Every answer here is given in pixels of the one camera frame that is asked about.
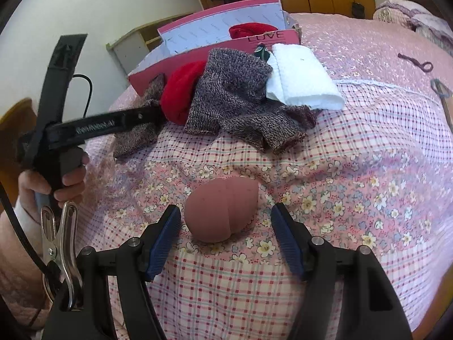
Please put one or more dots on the smartphone in clear case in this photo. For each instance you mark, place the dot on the smartphone in clear case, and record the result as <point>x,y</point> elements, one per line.
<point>447,111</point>

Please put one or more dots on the red plush sock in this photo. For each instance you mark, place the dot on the red plush sock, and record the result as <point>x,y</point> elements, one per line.
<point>247,30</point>
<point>178,92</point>

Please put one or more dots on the grey knit glove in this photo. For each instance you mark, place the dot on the grey knit glove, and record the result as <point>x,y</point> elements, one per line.
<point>138,138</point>
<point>230,102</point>

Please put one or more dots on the small black hanging bag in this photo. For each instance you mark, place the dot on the small black hanging bag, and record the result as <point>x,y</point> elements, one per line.
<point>357,9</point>

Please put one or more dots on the metal spring clip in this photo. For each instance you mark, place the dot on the metal spring clip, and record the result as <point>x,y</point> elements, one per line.
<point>58,251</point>

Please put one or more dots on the white desk with shelves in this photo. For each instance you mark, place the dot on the white desk with shelves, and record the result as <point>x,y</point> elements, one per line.
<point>131,49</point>

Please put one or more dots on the wooden bed footboard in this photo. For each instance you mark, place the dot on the wooden bed footboard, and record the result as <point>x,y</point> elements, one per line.
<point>14,127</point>

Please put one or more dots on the pink cardboard box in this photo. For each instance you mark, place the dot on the pink cardboard box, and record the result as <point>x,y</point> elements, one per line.
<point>212,24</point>

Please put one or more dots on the person's left hand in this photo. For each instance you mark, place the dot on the person's left hand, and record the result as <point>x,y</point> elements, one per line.
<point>72,182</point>

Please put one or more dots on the dark green small item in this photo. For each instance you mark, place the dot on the dark green small item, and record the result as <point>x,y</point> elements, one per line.
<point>262,52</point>

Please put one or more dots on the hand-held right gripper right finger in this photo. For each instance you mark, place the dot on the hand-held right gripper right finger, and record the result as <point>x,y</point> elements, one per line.
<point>287,241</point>

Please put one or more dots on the purple frilled pillow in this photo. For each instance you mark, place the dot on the purple frilled pillow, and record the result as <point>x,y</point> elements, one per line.
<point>431,28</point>
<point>393,10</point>

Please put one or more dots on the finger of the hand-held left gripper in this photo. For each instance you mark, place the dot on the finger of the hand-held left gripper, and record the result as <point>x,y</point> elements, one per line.
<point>141,117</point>

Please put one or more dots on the pink floral bed sheet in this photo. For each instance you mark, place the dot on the pink floral bed sheet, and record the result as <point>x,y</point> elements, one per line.
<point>371,148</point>

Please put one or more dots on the white textured towel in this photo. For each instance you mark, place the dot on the white textured towel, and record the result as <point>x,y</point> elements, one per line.
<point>304,85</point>

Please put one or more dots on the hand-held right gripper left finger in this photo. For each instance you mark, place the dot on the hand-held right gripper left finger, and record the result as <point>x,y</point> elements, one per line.
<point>165,241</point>

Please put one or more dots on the person's left forearm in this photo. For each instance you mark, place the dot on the person's left forearm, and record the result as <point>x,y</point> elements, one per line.
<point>16,276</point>

